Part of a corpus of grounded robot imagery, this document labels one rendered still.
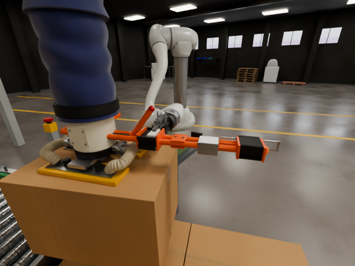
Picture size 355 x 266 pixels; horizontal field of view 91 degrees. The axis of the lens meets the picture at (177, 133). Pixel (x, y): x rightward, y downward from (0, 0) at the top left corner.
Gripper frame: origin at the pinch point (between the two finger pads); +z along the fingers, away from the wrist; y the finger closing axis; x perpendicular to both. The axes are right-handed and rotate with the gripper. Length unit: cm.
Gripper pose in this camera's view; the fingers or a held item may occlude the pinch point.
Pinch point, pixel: (153, 138)
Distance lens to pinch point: 66.7
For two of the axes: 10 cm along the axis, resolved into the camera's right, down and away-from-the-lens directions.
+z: -2.3, 3.8, -9.0
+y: 0.1, 9.2, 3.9
